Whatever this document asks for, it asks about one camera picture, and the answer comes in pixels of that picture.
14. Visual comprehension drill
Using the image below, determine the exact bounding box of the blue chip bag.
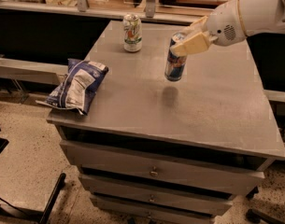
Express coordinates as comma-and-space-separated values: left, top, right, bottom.
37, 59, 108, 115

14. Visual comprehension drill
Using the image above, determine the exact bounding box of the blue silver redbull can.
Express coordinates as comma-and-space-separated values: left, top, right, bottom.
164, 32, 187, 81

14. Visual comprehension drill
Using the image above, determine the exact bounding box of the white green soda can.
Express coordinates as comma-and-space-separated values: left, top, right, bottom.
122, 14, 142, 52

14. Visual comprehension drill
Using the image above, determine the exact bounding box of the top cabinet drawer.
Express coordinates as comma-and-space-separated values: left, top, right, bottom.
60, 140, 264, 195

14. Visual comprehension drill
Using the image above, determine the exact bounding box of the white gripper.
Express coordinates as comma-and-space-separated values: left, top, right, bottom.
170, 0, 246, 57

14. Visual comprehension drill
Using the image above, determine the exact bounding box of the black caster foot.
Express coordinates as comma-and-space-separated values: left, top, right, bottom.
246, 209, 285, 224

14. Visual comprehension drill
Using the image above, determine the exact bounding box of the grey drawer cabinet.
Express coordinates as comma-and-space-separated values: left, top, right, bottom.
46, 20, 285, 224

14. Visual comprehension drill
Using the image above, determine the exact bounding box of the cabinet drawer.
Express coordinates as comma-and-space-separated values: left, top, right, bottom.
60, 140, 264, 195
90, 195, 214, 224
78, 174, 233, 216

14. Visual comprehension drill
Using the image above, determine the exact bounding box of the grey metal rail ledge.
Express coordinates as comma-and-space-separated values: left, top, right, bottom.
0, 58, 67, 85

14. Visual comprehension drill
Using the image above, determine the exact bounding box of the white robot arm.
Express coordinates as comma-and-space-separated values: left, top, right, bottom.
170, 0, 285, 56

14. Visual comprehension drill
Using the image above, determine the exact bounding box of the middle cabinet drawer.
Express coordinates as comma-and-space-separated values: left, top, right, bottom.
78, 174, 233, 216

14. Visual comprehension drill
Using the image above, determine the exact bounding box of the bottom cabinet drawer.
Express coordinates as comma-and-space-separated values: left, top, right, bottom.
90, 195, 214, 224

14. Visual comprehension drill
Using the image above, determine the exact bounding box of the black chair base leg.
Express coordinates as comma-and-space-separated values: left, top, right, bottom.
39, 173, 66, 224

